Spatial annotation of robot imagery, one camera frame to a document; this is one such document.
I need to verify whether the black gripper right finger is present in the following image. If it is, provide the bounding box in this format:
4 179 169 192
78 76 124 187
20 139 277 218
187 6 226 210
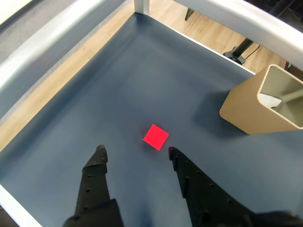
168 146 255 227

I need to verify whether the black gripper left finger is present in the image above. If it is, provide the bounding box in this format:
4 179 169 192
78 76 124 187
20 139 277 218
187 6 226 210
62 144 124 227

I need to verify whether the red cube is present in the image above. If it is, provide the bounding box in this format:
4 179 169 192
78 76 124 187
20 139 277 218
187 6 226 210
143 124 169 151

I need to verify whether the beige square box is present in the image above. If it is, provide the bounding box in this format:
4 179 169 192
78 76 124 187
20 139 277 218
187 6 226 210
219 64 303 135

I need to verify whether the grey-blue table mat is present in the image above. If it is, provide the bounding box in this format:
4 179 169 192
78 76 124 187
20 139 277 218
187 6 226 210
0 11 303 227

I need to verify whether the white crumpled paper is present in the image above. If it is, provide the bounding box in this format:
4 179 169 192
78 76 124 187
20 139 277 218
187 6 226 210
259 93 283 110

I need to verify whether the black tripod stand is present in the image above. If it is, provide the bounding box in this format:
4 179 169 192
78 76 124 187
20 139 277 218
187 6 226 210
223 37 256 65

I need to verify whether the black floor cable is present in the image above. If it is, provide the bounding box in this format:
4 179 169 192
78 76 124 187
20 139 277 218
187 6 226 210
243 44 261 60

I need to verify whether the silver metal table frame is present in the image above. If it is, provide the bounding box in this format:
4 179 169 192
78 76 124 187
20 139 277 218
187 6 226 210
0 0 303 227

